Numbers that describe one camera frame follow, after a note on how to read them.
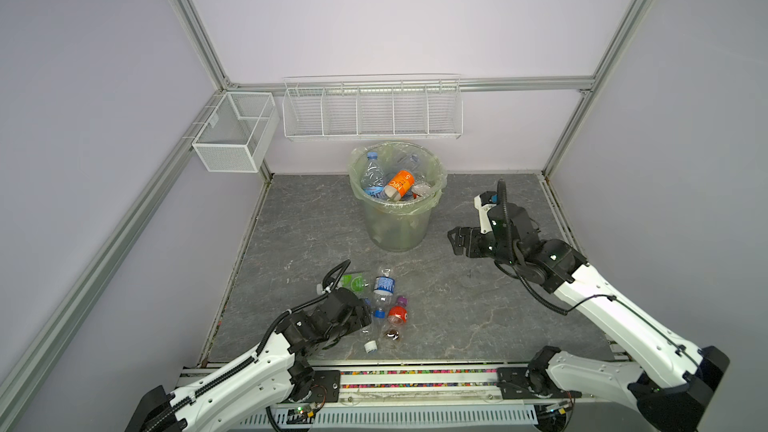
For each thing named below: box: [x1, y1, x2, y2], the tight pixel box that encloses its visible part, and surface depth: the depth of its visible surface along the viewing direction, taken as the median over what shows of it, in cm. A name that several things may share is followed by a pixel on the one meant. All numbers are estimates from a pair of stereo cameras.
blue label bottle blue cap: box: [373, 268, 396, 320], surface depth 87 cm
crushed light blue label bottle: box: [361, 151, 385, 199], surface depth 90 cm
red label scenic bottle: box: [411, 184, 434, 199], surface depth 88 cm
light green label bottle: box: [338, 272, 369, 298], surface depth 88 cm
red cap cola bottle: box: [387, 305, 409, 326], surface depth 84 cm
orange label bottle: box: [384, 170, 415, 200], surface depth 87 cm
